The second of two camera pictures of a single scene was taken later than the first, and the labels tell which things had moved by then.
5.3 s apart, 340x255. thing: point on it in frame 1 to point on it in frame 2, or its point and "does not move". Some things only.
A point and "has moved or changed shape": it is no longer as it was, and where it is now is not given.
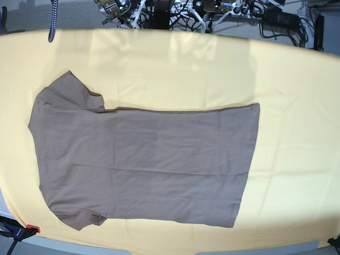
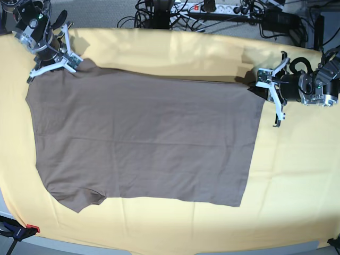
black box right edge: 319,32 does not move
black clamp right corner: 336,243 does not move
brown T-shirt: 188,166 has moved or changed shape
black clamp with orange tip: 13,229 does not move
